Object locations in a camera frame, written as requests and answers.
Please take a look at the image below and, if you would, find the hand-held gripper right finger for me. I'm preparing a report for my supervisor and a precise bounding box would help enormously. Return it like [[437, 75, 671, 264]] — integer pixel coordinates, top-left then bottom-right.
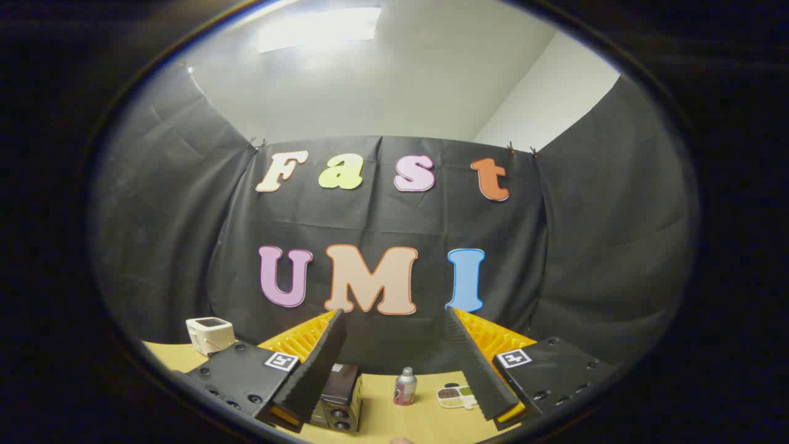
[[444, 306, 618, 432]]

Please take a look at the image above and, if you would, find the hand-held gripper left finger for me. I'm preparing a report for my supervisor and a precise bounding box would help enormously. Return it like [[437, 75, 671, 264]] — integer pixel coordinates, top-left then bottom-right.
[[173, 308, 348, 434]]

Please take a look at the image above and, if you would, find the black toaster oven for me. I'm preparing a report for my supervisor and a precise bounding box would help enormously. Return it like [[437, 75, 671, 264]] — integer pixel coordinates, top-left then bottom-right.
[[308, 363, 364, 432]]

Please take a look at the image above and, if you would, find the white divided seasoning tray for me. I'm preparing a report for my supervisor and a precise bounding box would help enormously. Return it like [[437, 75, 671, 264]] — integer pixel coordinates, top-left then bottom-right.
[[436, 384, 478, 410]]

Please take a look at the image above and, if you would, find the silver pink drink bottle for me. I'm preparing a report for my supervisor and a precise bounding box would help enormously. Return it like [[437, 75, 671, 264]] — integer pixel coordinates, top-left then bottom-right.
[[394, 367, 418, 406]]

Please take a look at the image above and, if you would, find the white box appliance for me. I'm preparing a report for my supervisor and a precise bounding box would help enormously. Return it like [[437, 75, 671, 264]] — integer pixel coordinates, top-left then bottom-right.
[[186, 317, 236, 357]]

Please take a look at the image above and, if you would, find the black backdrop cloth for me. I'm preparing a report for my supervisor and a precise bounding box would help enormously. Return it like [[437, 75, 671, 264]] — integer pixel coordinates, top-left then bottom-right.
[[89, 62, 700, 377]]

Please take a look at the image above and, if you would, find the ceiling light panel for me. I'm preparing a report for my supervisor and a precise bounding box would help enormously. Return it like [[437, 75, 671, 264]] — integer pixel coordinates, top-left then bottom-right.
[[256, 6, 383, 55]]

